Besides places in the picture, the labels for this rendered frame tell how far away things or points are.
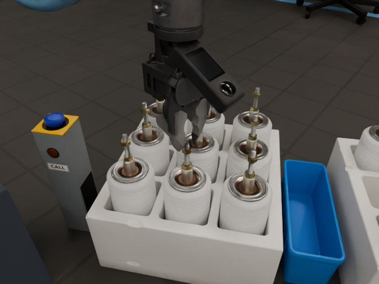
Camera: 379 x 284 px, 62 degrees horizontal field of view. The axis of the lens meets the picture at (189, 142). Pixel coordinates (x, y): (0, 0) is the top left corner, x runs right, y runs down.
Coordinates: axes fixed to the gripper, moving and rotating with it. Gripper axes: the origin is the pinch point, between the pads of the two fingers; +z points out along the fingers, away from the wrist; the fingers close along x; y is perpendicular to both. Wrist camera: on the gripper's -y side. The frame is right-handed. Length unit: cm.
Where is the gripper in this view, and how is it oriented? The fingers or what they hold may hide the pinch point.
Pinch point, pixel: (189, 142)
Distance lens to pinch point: 56.1
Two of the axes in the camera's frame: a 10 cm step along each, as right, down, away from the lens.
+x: -7.1, 4.3, -5.6
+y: -7.0, -4.3, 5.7
